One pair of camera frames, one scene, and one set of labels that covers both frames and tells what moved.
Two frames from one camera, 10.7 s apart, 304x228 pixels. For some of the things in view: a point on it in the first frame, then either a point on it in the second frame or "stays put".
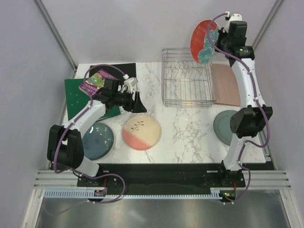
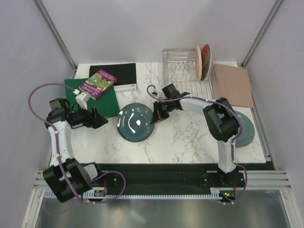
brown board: [225, 88] stays put
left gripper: [138, 106] → [91, 121]
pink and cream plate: [141, 132] → [198, 63]
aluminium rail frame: [261, 179] stays put
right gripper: [222, 33] → [157, 115]
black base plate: [228, 177] stays put
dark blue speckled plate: [97, 141] → [133, 122]
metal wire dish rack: [185, 82] stays put
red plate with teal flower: [203, 51] → [206, 59]
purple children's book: [95, 84] stays put
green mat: [76, 99] stays put
